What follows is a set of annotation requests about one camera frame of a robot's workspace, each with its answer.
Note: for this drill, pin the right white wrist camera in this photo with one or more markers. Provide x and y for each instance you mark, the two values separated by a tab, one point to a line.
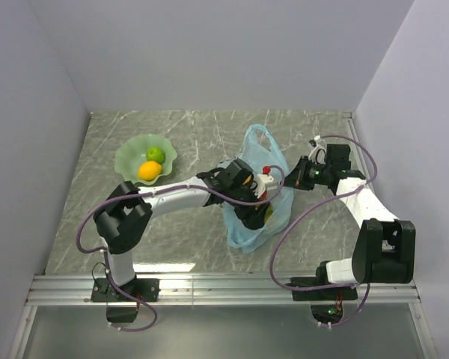
318	151

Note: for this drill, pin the fake mango yellow green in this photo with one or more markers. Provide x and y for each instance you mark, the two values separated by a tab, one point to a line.
268	213

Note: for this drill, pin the light green wavy plate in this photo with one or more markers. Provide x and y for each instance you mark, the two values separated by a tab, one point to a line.
132	154

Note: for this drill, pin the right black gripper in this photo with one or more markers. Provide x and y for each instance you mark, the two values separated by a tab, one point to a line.
295	178

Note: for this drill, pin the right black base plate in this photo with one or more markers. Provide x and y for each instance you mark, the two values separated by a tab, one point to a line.
341	293

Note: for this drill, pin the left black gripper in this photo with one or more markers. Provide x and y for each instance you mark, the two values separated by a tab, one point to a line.
251	218

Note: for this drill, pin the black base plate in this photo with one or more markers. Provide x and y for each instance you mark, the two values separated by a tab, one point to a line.
145	289
341	293

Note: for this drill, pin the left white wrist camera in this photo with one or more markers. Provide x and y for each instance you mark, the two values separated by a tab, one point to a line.
264	184

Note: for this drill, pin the green fake lime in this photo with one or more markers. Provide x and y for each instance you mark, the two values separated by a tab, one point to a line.
155	154

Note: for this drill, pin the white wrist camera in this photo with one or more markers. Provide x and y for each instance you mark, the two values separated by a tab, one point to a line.
264	184
318	151

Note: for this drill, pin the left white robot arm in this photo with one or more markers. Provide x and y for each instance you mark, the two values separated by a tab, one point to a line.
122	219

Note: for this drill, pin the aluminium rail frame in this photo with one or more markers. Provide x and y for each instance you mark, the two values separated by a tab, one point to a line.
214	301

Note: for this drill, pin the light blue plastic bag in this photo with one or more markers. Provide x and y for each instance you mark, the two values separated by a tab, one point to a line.
260	149

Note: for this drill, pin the yellow fake lemon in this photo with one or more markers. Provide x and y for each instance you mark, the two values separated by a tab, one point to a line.
149	170

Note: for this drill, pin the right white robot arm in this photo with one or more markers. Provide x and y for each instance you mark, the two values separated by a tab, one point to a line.
385	248

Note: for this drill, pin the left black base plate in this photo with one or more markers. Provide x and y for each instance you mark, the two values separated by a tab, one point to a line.
145	289

